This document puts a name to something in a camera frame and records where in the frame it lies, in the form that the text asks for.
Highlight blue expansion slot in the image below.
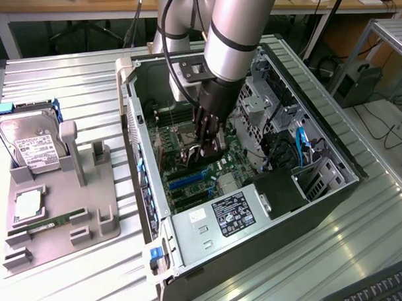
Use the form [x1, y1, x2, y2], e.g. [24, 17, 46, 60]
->
[167, 170, 206, 191]

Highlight CPU socket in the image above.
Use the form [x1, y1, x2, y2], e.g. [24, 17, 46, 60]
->
[174, 123, 199, 150]

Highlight wooden desk with grey frame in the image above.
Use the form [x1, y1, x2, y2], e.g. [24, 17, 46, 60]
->
[0, 0, 402, 75]

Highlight grey parts rack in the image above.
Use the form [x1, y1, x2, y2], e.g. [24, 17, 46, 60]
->
[1, 118, 126, 284]

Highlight blue case latch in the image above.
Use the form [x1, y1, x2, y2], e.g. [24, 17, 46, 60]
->
[148, 246, 164, 265]

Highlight black cables on side table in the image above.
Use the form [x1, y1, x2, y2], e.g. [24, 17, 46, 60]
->
[352, 92, 402, 158]

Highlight black RAM slots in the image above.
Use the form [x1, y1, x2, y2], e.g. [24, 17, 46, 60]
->
[153, 104, 194, 129]

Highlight green motherboard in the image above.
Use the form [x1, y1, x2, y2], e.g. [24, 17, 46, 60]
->
[143, 102, 266, 215]

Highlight black plastic air shroud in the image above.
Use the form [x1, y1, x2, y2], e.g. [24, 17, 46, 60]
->
[240, 165, 311, 223]

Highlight aluminium slat table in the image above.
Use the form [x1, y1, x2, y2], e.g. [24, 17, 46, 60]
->
[346, 17, 402, 109]

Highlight blue SATA wire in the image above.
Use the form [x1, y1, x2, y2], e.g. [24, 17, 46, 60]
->
[294, 126, 317, 168]

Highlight metal disk bay cage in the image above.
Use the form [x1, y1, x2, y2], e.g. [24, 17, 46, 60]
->
[236, 74, 302, 151]

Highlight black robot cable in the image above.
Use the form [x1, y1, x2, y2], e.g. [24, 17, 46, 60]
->
[157, 0, 207, 109]

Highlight black computer tower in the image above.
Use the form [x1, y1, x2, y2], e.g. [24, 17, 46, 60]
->
[333, 61, 385, 111]

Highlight open black PC case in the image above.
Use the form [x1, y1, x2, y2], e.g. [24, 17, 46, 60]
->
[106, 28, 374, 301]

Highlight graphics card with metal bracket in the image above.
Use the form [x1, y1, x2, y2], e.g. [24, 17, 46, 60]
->
[155, 135, 219, 174]

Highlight blue disk bracket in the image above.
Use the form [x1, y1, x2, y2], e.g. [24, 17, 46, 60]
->
[0, 96, 65, 140]

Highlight silver chipset heat sink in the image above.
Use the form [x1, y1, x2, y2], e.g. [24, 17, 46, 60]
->
[217, 174, 240, 196]

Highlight black keyboard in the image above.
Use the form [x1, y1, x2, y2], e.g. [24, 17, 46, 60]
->
[317, 256, 402, 301]

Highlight silver CPU chip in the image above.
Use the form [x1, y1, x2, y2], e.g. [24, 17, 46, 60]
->
[14, 193, 44, 222]

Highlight green RAM stick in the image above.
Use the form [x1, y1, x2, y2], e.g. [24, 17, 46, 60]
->
[11, 213, 73, 234]

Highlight silver hard disk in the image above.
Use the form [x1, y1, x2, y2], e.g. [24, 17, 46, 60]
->
[0, 106, 67, 177]

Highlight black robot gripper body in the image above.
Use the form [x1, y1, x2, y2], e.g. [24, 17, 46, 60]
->
[195, 75, 248, 125]

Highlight grey power supply unit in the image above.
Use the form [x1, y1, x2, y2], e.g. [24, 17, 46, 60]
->
[168, 181, 274, 271]

